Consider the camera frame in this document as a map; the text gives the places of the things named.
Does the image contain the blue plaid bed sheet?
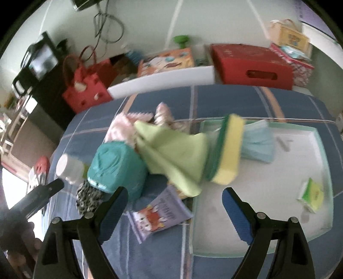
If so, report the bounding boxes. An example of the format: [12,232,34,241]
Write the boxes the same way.
[40,85,338,279]

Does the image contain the open cardboard box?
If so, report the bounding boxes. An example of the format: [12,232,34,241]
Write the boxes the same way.
[109,52,143,84]

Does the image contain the white capped bottle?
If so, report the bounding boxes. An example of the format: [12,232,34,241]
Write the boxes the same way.
[56,154,90,185]

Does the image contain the black wall device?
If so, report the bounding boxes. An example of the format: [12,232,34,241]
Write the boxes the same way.
[71,0,102,12]

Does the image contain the light green cloth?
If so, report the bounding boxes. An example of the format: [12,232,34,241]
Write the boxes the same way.
[133,120,209,196]

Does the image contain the orange printed box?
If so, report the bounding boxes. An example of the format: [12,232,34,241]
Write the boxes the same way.
[137,48,196,77]

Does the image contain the pink striped sock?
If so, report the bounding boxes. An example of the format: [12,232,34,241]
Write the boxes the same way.
[153,102,175,127]

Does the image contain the dark cables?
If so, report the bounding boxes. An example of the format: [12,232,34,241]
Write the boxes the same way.
[93,0,125,43]

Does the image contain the light blue pleated cloth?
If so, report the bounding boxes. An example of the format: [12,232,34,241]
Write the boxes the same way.
[241,120,276,164]

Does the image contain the white bed board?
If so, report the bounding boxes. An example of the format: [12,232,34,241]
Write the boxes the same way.
[107,65,215,100]

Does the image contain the teal toy case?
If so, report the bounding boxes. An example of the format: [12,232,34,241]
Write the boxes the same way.
[87,142,147,201]

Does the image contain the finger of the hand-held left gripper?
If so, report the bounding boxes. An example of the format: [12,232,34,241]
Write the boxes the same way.
[9,178,65,220]

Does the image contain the red tote bag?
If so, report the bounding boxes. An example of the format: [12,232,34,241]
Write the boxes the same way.
[62,45,114,114]

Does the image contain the dark cabinet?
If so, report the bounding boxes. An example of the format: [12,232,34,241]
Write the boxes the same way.
[29,40,79,130]

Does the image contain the red and white toy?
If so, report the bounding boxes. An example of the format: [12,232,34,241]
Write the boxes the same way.
[28,156,51,188]

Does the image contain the leopard print pouch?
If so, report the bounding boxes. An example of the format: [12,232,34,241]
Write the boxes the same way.
[76,180,105,215]

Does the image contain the white tray with mint rim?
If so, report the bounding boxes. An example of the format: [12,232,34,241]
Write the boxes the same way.
[189,119,334,258]

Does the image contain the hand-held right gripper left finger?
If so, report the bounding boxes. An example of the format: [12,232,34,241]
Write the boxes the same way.
[33,186,129,279]

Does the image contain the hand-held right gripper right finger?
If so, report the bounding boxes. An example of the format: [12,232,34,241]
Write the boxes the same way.
[222,187,316,279]

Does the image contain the green plastic knob toy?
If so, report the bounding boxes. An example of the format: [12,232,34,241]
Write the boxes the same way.
[173,35,191,49]

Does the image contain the red and white patterned box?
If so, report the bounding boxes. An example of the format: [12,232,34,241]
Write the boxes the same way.
[269,43,314,88]

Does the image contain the green tissue pack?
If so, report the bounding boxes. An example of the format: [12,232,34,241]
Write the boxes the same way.
[296,177,325,214]

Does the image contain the yellow and green sponge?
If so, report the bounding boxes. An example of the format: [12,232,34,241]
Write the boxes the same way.
[205,114,245,185]

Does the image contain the red cardboard box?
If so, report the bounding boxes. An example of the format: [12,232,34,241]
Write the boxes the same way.
[210,43,294,90]

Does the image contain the black framed screen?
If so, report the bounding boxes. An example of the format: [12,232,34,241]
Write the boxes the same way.
[12,32,60,97]

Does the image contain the light blue packet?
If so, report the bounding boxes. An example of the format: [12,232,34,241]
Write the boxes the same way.
[280,45,313,60]

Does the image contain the pink cloth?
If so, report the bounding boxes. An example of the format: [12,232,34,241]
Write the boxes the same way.
[104,111,154,148]

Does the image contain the purple snack packet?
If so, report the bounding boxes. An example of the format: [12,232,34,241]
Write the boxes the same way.
[126,185,194,244]

